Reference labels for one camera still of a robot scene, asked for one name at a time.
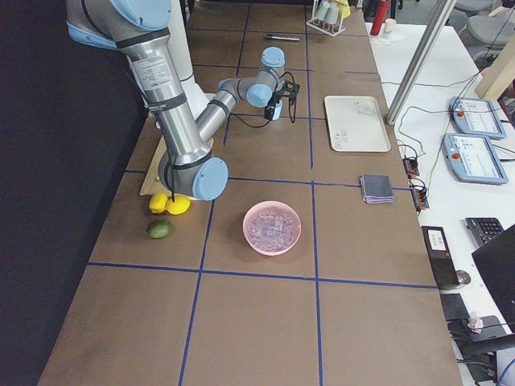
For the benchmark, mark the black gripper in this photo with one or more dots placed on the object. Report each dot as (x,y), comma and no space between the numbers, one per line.
(270,111)

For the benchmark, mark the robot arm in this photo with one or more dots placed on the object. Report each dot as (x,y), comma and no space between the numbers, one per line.
(264,91)
(151,35)

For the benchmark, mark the light blue cup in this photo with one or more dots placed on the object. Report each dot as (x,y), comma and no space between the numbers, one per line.
(275,112)

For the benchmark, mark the mint green cup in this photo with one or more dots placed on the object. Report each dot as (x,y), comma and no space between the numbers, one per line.
(332,12)

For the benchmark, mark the yellow cup on rack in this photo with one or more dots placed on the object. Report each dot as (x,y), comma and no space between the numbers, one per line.
(344,8)

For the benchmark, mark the white paper cup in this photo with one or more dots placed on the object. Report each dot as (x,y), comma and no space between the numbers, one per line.
(389,25)

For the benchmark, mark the steel muddler black tip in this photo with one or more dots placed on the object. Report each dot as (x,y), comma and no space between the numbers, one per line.
(282,38)

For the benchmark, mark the cream bear tray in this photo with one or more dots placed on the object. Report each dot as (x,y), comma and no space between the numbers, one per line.
(355,124)

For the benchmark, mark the red bottle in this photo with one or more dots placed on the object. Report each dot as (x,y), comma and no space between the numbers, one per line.
(381,11)

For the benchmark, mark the folded grey cloth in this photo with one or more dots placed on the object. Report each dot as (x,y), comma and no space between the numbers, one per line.
(376,189)

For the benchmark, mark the pink bowl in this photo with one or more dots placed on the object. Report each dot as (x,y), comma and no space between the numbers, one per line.
(271,228)

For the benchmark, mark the wooden cutting board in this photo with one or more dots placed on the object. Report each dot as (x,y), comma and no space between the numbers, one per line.
(152,184)

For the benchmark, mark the upper teach pendant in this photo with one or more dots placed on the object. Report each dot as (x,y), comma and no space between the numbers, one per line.
(476,116)

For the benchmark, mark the teach pendant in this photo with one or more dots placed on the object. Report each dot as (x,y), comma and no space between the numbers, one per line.
(472,159)
(476,116)

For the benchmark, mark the green avocado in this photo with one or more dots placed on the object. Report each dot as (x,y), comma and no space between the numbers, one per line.
(159,229)

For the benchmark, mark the lower teach pendant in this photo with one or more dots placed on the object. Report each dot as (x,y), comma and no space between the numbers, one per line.
(472,159)

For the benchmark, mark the brown box with label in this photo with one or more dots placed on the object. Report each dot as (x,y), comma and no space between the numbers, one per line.
(440,257)

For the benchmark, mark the black keyboard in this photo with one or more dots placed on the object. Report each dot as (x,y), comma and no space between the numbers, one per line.
(484,229)

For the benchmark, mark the black laptop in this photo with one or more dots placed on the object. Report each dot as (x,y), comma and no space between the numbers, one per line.
(496,266)

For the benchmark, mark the white wire cup rack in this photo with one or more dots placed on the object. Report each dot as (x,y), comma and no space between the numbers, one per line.
(316,20)

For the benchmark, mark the aluminium frame post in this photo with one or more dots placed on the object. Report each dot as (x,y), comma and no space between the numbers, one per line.
(435,25)

